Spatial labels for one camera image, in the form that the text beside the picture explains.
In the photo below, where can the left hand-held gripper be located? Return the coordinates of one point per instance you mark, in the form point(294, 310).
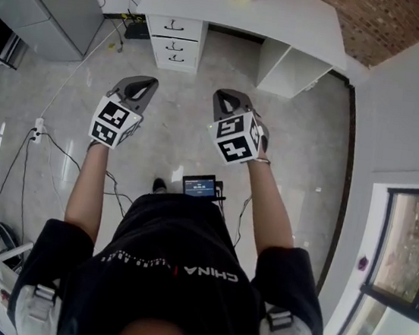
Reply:
point(113, 123)

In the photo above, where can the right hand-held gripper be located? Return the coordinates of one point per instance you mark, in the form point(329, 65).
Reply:
point(238, 138)

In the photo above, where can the person's right forearm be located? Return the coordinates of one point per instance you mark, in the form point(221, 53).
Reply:
point(269, 209)

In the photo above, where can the person's left forearm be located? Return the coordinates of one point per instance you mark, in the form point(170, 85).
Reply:
point(89, 189)

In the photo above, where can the silver drawer key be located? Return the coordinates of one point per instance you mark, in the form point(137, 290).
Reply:
point(171, 22)

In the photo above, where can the white desk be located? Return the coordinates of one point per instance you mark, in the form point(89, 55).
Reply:
point(252, 15)

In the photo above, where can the person's right hand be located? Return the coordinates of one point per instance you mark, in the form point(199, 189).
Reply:
point(264, 141)

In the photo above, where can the small yellow floor tag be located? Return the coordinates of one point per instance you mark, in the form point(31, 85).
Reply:
point(111, 46)

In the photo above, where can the black router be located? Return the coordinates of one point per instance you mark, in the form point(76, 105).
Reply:
point(135, 30)

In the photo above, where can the small black screen device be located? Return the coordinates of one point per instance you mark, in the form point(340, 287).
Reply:
point(199, 186)

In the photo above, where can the person's left black shoe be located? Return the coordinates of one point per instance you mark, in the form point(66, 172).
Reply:
point(159, 185)

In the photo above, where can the white power strip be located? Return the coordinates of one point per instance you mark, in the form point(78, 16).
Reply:
point(38, 129)

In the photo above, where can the person's black shirt torso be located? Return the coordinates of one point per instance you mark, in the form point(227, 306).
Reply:
point(171, 284)

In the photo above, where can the black round floor device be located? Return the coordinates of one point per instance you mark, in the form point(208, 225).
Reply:
point(7, 236)

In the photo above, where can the small purple object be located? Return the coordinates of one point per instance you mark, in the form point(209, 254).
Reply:
point(363, 262)

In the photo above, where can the black framed window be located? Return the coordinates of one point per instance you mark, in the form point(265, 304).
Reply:
point(409, 246)

